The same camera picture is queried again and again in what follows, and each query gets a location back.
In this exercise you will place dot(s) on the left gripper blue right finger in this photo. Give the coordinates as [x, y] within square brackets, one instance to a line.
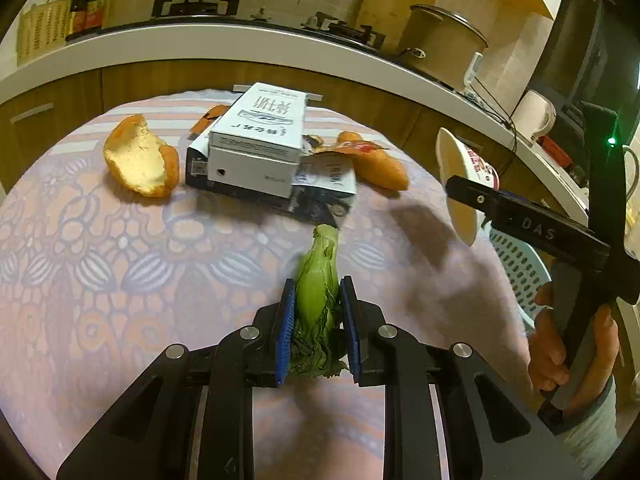
[350, 302]

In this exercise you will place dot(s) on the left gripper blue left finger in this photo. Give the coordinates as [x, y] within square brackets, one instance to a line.
[282, 331]

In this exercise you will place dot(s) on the green bok choy leaf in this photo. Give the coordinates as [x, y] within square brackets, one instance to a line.
[317, 347]

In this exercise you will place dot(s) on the black white carton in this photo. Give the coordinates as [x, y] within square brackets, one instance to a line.
[323, 191]

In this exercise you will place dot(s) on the orange snack wrapper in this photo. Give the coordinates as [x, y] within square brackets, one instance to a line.
[314, 145]

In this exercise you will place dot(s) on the white cardboard box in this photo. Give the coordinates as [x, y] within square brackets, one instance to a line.
[258, 142]

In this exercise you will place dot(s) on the white paper bowl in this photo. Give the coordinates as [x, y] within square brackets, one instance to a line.
[462, 174]

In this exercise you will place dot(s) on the large pomelo peel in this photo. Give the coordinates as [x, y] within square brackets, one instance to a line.
[140, 160]

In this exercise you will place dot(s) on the white plastic trash basket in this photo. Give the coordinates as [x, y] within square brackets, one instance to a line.
[526, 272]

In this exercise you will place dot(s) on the white kitchen countertop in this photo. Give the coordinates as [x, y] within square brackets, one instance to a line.
[275, 47]

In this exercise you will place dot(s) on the right hand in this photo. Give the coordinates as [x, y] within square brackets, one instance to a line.
[547, 369]

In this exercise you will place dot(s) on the white electric kettle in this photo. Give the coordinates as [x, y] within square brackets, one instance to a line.
[534, 116]

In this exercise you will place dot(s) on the large steel pot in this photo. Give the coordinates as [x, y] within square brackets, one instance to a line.
[443, 45]

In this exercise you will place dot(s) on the gas stove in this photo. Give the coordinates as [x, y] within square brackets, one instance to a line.
[336, 18]

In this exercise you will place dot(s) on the sauce bottles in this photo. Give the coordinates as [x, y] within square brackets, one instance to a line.
[85, 17]

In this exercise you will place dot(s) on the yellow plastic basket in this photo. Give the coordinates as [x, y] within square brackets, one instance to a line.
[41, 29]

